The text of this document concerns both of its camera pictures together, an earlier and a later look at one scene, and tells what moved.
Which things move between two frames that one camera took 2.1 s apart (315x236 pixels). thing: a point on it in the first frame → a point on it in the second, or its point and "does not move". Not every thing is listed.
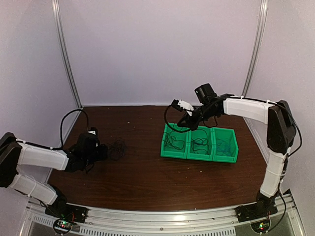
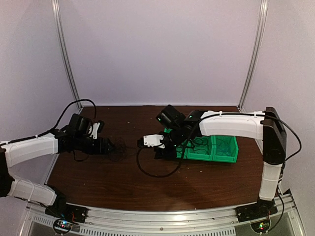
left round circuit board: x=62 y=226 does not move
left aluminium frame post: x=61 y=37 does not move
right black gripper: x=192 y=125 → x=165 y=154
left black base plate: x=66 y=211 does not move
